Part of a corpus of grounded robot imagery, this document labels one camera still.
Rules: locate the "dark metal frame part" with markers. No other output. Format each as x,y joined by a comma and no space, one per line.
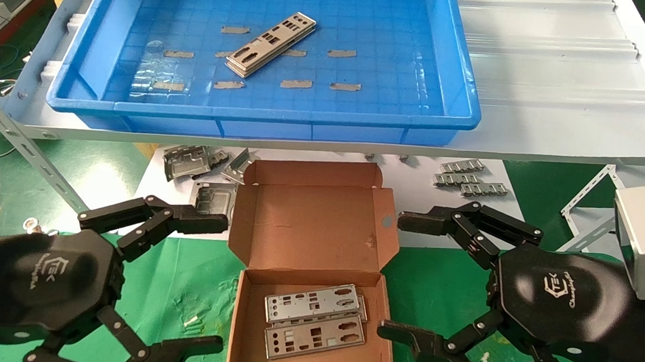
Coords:
212,196

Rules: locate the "small metal connector strip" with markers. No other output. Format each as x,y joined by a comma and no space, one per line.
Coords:
457,180
462,166
484,190

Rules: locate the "brown cardboard box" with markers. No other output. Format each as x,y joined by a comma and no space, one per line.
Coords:
308,230

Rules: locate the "perforated white shelf brace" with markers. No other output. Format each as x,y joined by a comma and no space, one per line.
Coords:
591,235
588,191

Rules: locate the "small grey metal part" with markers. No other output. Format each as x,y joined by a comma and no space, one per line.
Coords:
218,158

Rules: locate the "metal shelf bolt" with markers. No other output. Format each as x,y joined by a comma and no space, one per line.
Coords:
369,157
404,159

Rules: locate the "grey metal bracket plate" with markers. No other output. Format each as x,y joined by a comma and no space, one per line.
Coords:
186,161

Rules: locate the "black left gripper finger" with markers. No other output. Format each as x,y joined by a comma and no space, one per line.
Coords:
152,218
183,349

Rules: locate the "perforated white shelf upright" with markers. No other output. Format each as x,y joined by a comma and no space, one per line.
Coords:
27,149

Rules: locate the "brown tape piece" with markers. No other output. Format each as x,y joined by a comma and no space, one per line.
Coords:
223,54
342,53
296,84
179,54
169,86
235,29
228,84
345,86
297,53

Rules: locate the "blue plastic tray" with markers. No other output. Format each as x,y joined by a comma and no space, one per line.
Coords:
366,16

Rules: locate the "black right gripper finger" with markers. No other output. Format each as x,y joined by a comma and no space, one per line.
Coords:
465,223
430,344

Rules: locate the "angled grey metal part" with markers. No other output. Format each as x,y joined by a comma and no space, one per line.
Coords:
239,167

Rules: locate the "silver IO shield plate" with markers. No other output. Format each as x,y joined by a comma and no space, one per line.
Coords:
326,311
285,31
245,75
364,309
329,349

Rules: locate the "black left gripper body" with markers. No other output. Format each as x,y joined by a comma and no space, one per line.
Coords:
31,280

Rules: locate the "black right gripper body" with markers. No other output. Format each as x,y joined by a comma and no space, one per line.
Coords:
561,302

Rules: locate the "green table cloth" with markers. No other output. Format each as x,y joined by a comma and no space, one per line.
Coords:
193,285

